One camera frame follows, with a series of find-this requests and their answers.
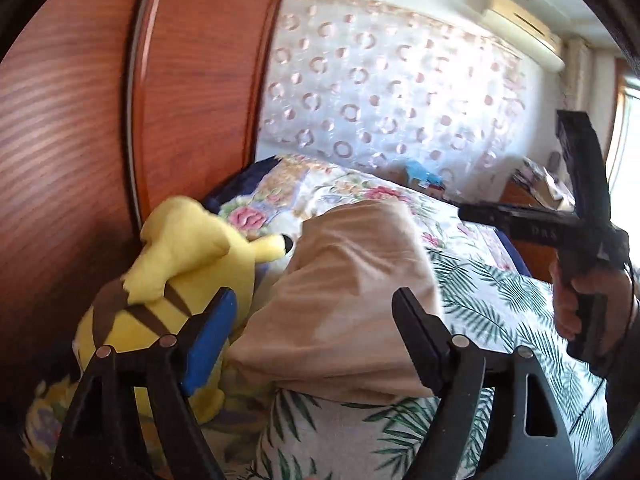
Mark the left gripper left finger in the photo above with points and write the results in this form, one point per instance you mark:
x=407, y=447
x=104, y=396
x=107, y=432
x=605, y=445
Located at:
x=102, y=438

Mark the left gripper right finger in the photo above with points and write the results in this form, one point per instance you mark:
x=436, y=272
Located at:
x=526, y=437

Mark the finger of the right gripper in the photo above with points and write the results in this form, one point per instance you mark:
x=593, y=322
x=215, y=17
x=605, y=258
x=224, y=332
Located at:
x=490, y=214

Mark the beige printed t-shirt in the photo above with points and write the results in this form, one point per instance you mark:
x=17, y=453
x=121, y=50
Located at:
x=327, y=329

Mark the person's right hand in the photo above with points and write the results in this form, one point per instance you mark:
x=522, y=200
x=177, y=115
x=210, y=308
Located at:
x=598, y=305

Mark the open cardboard box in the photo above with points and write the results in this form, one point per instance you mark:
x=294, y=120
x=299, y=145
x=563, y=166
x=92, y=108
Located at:
x=548, y=191

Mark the long wooden side cabinet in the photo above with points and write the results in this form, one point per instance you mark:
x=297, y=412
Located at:
x=525, y=231

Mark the floral bed sheet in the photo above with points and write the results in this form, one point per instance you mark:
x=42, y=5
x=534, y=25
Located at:
x=350, y=194

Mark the palm leaf print blanket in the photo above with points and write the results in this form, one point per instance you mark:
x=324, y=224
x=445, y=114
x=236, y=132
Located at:
x=500, y=311

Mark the box with blue items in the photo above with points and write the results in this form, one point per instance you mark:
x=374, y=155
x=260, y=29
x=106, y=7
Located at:
x=421, y=180

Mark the yellow plush toy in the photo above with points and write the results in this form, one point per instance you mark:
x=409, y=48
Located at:
x=189, y=254

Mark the dark blue mattress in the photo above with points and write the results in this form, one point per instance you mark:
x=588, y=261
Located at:
x=245, y=183

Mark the circle pattern sheer curtain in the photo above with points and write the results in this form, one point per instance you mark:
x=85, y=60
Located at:
x=372, y=86

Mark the wooden wardrobe sliding door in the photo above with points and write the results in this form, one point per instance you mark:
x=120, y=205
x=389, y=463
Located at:
x=107, y=108

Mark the white wall air conditioner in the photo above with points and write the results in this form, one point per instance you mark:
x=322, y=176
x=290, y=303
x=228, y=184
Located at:
x=520, y=29

